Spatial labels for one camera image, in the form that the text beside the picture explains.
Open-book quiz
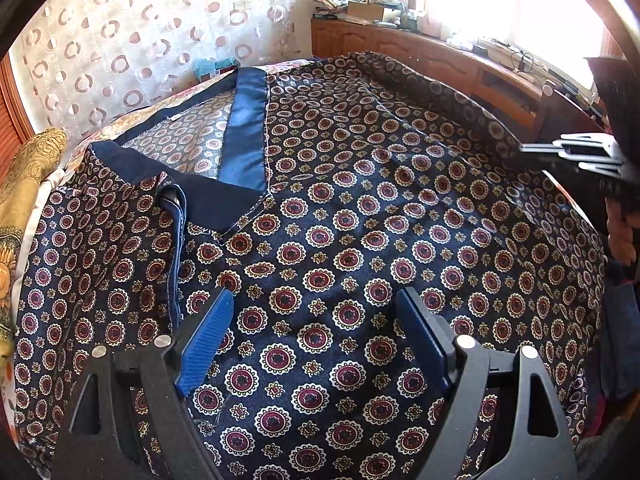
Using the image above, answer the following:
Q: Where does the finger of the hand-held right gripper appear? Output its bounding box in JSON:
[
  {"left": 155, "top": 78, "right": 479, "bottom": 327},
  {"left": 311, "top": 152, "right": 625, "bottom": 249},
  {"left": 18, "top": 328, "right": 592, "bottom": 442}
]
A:
[
  {"left": 542, "top": 157, "right": 628, "bottom": 179},
  {"left": 519, "top": 132, "right": 620, "bottom": 160}
]

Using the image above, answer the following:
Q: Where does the white curtain with circles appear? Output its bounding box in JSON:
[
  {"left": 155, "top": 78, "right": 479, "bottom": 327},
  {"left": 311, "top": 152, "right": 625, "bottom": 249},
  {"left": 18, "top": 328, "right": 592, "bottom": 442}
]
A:
[{"left": 10, "top": 0, "right": 306, "bottom": 161}]

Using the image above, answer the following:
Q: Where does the bright window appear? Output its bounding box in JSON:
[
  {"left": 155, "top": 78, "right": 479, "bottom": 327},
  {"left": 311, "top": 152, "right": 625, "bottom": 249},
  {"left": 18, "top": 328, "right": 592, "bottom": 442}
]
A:
[{"left": 410, "top": 0, "right": 626, "bottom": 97}]

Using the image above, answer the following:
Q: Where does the golden embroidered pillow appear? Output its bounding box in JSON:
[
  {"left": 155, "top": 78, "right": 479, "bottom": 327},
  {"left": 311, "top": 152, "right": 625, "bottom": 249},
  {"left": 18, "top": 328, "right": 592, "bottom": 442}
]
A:
[{"left": 0, "top": 127, "right": 69, "bottom": 361}]

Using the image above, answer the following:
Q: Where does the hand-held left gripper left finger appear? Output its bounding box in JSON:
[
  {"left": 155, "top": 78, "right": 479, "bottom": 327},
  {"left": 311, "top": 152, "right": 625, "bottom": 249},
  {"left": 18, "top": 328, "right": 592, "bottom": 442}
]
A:
[{"left": 52, "top": 287, "right": 236, "bottom": 480}]

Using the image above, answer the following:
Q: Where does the floral bed blanket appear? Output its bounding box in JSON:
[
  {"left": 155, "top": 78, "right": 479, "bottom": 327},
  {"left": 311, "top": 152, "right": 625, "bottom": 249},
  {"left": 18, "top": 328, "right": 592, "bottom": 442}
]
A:
[{"left": 62, "top": 67, "right": 236, "bottom": 166}]

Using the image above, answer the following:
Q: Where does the person's right hand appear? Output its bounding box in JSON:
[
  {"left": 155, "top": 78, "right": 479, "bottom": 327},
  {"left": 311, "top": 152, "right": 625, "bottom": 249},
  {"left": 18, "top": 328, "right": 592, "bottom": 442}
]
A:
[{"left": 604, "top": 195, "right": 640, "bottom": 264}]

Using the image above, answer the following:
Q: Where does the navy medallion print shirt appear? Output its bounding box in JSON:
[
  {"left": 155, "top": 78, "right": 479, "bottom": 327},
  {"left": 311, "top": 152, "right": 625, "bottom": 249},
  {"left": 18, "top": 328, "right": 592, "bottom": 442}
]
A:
[{"left": 12, "top": 50, "right": 608, "bottom": 480}]

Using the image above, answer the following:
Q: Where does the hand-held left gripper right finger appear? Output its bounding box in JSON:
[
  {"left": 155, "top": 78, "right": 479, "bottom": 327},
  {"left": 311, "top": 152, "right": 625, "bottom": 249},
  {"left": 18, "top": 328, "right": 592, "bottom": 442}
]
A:
[{"left": 395, "top": 287, "right": 583, "bottom": 480}]

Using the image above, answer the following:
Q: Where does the cardboard box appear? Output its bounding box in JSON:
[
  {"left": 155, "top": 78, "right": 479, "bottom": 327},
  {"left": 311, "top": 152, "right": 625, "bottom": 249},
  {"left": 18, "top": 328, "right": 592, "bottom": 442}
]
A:
[{"left": 346, "top": 1, "right": 402, "bottom": 24}]

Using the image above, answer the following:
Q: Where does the teal small box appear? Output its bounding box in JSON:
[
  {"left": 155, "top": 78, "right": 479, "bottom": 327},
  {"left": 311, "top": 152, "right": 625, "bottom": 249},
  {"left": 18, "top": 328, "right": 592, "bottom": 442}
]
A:
[{"left": 192, "top": 57, "right": 239, "bottom": 82}]

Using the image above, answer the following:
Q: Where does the navy bed cover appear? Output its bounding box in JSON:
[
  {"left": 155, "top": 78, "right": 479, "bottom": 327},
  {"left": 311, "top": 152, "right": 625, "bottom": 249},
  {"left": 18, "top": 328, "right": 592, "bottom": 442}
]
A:
[{"left": 600, "top": 260, "right": 640, "bottom": 403}]

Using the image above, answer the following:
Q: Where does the wooden slatted headboard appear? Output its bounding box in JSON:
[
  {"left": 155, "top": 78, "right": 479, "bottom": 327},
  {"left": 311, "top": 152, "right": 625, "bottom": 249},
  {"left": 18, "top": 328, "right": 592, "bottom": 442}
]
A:
[{"left": 0, "top": 55, "right": 37, "bottom": 176}]

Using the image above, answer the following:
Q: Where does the wooden cabinet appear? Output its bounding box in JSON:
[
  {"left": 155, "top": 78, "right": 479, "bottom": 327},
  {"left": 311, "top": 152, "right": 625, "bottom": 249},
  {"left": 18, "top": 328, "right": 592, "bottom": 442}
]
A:
[{"left": 310, "top": 14, "right": 606, "bottom": 147}]

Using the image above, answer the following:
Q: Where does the folded patterned cloth stack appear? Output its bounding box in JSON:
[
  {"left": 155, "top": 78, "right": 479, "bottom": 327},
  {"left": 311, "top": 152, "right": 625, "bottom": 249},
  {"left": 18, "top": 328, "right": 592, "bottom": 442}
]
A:
[{"left": 307, "top": 0, "right": 367, "bottom": 14}]

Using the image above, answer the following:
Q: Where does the red cloth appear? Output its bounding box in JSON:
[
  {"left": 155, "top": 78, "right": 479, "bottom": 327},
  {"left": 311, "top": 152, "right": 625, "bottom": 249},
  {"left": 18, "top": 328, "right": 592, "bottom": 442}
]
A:
[{"left": 589, "top": 394, "right": 620, "bottom": 437}]

